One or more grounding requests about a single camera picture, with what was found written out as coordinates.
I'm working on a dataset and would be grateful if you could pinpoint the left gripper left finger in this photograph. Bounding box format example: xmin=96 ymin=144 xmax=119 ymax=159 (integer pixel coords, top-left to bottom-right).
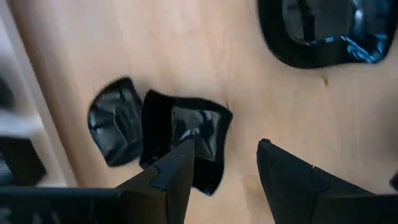
xmin=114 ymin=138 xmax=195 ymax=224

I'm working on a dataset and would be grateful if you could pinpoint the black leaf-shaped mini plate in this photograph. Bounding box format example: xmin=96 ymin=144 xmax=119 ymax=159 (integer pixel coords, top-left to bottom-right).
xmin=86 ymin=77 xmax=144 ymax=167

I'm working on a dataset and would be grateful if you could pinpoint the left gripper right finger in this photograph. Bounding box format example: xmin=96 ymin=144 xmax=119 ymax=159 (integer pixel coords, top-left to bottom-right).
xmin=256 ymin=138 xmax=374 ymax=224

